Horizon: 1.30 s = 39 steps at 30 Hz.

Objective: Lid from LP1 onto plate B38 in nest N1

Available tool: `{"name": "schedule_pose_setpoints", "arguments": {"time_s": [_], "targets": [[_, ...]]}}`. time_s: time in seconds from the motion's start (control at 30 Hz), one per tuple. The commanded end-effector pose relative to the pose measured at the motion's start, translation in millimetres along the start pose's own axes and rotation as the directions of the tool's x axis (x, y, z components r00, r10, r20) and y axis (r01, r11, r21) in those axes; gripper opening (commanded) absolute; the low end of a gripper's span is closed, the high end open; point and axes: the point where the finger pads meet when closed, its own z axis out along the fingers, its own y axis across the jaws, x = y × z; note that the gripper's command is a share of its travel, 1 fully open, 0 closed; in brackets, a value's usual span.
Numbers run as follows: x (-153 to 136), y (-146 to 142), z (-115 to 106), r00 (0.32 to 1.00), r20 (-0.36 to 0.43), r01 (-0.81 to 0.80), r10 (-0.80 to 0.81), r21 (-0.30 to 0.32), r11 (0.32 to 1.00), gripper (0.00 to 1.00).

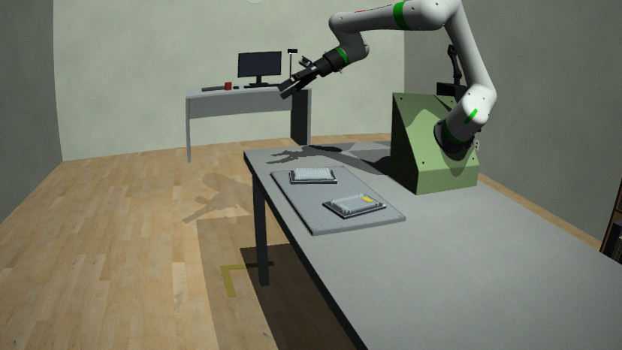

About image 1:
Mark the clear plastic lid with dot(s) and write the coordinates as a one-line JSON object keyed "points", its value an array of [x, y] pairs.
{"points": [[354, 203]]}

